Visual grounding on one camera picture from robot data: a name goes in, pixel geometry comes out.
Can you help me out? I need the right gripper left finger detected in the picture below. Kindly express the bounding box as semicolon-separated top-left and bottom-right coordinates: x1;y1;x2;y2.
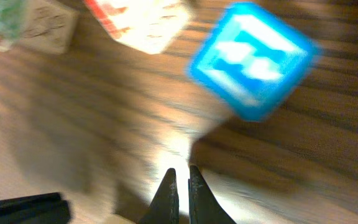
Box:
138;168;179;224

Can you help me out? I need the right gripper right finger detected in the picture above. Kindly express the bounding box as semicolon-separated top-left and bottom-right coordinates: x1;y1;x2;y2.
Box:
188;165;236;224

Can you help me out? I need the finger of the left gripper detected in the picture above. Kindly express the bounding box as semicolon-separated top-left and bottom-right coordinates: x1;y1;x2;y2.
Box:
0;192;71;224

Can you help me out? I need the blue 2 block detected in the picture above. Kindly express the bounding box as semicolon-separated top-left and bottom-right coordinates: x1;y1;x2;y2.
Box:
103;214;135;224

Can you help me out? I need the blue H block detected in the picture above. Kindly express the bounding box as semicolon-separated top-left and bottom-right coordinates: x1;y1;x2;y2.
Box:
186;2;321;122

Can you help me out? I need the green R block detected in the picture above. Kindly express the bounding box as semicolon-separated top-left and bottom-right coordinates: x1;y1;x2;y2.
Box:
0;0;78;54

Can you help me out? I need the red U block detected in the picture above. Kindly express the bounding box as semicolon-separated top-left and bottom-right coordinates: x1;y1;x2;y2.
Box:
84;0;193;55

